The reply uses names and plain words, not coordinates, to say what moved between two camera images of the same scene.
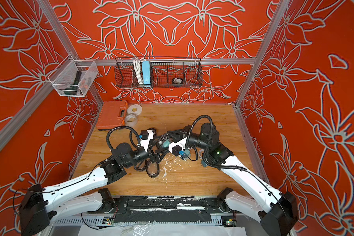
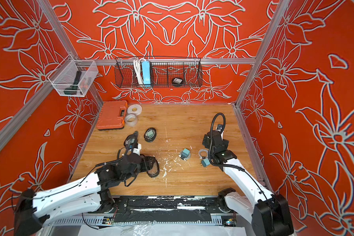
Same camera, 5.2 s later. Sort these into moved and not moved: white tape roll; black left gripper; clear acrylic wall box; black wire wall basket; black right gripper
Moved: black left gripper; black right gripper
Not moved: white tape roll; clear acrylic wall box; black wire wall basket
